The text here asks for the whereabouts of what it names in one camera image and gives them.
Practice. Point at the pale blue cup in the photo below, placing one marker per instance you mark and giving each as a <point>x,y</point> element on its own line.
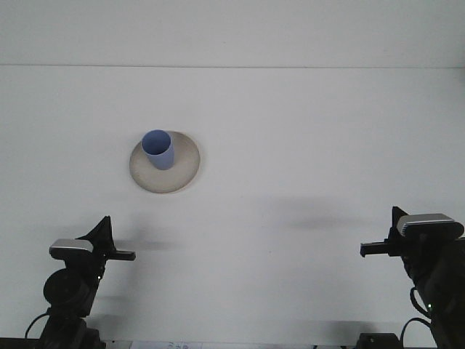
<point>161,160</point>

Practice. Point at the pale round plate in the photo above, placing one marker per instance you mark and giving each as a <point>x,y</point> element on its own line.
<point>181,171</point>

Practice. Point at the gripper's grey camera box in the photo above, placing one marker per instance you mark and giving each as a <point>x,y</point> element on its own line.
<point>428,225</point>
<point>70,247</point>

